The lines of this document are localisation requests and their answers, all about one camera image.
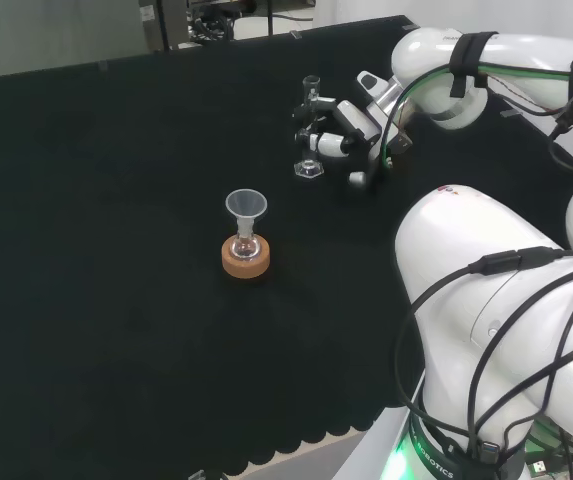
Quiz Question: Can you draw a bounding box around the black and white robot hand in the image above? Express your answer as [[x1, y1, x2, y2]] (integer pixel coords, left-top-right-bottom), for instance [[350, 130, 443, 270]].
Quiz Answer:
[[293, 71, 395, 191]]

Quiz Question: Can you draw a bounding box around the clear glass graduated cylinder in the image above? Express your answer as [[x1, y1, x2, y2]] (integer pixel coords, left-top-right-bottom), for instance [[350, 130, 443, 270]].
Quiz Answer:
[[293, 74, 327, 180]]

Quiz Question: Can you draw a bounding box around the clear plastic funnel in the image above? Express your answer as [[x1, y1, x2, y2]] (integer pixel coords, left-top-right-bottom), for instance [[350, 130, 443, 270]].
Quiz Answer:
[[224, 188, 269, 239]]

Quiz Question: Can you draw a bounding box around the round-bottom glass flask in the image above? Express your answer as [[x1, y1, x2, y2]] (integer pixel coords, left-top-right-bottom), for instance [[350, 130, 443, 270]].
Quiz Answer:
[[230, 227, 263, 262]]

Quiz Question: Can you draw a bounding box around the black tripod pole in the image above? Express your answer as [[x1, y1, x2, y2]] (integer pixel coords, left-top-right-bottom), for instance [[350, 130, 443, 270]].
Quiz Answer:
[[154, 0, 173, 52]]

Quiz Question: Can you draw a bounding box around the black bench cloth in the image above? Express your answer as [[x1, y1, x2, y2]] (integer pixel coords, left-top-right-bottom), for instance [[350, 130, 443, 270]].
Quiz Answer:
[[0, 14, 573, 477]]

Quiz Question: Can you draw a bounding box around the green cable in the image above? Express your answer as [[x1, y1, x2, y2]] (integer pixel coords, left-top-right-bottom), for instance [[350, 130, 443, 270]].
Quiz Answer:
[[376, 63, 573, 169]]

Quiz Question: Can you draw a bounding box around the cork ring stand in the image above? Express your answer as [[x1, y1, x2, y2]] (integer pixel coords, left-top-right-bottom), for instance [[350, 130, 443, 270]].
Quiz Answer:
[[221, 236, 272, 279]]

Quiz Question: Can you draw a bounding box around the black cable with inline connector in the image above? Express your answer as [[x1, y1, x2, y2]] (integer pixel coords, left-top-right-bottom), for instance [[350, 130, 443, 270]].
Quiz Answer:
[[394, 245, 573, 416]]

